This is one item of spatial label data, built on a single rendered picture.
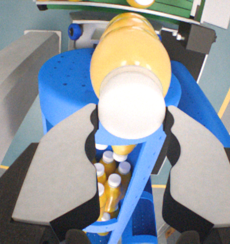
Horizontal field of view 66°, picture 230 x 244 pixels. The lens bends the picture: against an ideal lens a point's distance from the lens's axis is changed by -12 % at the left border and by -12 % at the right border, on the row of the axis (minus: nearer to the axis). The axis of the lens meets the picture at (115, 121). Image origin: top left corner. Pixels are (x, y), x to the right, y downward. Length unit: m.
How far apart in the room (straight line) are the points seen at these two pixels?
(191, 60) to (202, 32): 0.99
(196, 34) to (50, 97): 0.36
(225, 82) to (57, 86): 1.69
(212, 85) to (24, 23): 1.63
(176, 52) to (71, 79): 1.15
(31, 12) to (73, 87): 1.31
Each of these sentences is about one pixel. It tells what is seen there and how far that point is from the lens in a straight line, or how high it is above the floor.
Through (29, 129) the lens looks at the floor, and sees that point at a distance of 2.13.
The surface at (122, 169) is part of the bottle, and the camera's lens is 0.65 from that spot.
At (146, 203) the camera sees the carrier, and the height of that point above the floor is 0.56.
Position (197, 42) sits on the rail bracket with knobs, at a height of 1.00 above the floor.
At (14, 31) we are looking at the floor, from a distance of 1.68.
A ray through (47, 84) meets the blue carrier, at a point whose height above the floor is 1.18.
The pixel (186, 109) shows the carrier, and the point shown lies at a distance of 0.94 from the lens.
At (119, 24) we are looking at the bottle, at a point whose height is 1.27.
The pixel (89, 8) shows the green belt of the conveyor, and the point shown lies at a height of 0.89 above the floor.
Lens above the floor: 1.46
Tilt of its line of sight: 52 degrees down
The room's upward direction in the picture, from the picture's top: 179 degrees counter-clockwise
